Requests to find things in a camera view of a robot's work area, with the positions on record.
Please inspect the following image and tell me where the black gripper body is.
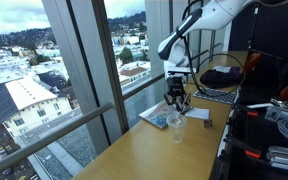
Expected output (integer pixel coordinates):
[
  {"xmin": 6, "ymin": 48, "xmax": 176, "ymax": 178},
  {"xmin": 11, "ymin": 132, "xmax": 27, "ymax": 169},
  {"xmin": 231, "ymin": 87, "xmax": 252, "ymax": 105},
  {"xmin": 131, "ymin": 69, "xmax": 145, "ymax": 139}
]
[{"xmin": 165, "ymin": 75, "xmax": 186, "ymax": 101}]

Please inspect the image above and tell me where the thin pale drinking straw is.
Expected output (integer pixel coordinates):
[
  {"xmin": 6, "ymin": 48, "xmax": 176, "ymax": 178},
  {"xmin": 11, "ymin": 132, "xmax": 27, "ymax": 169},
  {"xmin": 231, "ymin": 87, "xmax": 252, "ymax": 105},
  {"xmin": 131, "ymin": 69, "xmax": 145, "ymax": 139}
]
[{"xmin": 173, "ymin": 99, "xmax": 189, "ymax": 124}]

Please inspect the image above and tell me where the clear plastic cup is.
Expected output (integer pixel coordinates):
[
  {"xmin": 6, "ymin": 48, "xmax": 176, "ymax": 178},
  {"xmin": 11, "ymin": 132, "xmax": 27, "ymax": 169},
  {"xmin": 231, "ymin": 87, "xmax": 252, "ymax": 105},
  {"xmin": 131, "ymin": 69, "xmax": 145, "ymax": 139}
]
[{"xmin": 165, "ymin": 113, "xmax": 188, "ymax": 144}]

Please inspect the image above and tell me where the floral blue pink pouch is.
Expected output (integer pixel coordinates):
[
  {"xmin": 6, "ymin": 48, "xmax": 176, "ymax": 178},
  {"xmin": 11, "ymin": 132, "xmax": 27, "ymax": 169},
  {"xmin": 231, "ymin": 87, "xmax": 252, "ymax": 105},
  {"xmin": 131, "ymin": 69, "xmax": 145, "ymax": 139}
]
[{"xmin": 138, "ymin": 100, "xmax": 185, "ymax": 130}]

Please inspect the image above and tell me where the black cloth bag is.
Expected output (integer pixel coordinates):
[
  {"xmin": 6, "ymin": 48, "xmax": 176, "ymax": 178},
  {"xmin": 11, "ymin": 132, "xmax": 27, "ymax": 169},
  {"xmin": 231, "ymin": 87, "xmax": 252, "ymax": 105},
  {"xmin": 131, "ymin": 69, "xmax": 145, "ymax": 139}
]
[{"xmin": 199, "ymin": 68, "xmax": 244, "ymax": 89}]

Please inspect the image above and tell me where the white paper sheet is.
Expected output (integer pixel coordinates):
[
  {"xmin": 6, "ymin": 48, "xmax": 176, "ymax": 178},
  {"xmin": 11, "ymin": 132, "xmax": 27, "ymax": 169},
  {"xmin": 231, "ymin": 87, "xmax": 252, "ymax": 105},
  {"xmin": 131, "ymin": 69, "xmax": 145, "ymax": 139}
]
[{"xmin": 213, "ymin": 65, "xmax": 232, "ymax": 74}]

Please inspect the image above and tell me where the purple flat item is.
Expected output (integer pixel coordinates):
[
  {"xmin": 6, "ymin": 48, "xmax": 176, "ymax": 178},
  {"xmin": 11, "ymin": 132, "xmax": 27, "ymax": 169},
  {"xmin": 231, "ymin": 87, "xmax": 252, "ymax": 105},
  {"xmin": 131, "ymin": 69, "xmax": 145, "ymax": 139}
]
[{"xmin": 228, "ymin": 66, "xmax": 242, "ymax": 74}]

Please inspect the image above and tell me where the black clamp orange pad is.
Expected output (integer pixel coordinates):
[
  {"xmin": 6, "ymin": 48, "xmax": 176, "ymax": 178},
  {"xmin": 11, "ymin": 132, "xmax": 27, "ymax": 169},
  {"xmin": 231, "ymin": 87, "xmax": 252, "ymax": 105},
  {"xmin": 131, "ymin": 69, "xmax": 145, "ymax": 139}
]
[
  {"xmin": 232, "ymin": 103, "xmax": 262, "ymax": 118},
  {"xmin": 223, "ymin": 136, "xmax": 262, "ymax": 160}
]

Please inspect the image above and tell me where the small orange chair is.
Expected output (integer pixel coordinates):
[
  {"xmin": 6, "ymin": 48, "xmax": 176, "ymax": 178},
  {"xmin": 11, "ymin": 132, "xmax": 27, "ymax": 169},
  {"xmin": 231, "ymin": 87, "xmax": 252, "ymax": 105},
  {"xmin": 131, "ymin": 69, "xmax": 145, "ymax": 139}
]
[{"xmin": 243, "ymin": 52, "xmax": 263, "ymax": 76}]

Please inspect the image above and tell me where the grey window mullion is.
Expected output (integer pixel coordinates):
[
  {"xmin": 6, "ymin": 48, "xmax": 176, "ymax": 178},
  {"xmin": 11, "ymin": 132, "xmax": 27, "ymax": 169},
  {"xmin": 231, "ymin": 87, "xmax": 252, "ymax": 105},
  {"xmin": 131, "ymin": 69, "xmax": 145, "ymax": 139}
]
[{"xmin": 42, "ymin": 0, "xmax": 130, "ymax": 154}]

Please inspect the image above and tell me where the long aluminium extrusion bar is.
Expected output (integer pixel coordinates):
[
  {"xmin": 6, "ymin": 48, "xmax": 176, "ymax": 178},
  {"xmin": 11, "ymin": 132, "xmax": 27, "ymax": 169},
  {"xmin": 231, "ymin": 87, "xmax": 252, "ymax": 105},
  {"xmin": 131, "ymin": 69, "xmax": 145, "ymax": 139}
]
[{"xmin": 264, "ymin": 105, "xmax": 288, "ymax": 123}]

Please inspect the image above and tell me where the short aluminium extrusion bar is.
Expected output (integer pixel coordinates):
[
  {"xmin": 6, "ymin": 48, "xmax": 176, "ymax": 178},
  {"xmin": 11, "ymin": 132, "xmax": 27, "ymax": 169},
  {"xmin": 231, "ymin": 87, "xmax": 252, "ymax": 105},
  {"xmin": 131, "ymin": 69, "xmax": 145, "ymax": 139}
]
[{"xmin": 266, "ymin": 145, "xmax": 288, "ymax": 174}]

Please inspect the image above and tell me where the grey metal handrail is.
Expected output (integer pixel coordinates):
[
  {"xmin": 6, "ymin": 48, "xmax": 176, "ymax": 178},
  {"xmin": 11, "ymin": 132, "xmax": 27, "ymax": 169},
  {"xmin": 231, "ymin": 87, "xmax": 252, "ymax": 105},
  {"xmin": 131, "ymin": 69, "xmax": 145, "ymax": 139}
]
[{"xmin": 0, "ymin": 73, "xmax": 167, "ymax": 180}]

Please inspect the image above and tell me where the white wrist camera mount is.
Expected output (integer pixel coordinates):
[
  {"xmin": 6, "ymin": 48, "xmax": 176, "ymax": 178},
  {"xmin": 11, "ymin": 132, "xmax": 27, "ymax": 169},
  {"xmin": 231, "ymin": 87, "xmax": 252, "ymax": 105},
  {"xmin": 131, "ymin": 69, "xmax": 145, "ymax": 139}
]
[{"xmin": 164, "ymin": 65, "xmax": 194, "ymax": 77}]

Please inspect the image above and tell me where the black camera stand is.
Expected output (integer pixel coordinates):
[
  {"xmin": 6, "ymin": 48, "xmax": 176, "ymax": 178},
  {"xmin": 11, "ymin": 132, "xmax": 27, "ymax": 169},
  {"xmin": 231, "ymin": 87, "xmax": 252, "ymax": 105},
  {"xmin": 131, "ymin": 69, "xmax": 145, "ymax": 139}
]
[{"xmin": 246, "ymin": 4, "xmax": 262, "ymax": 54}]

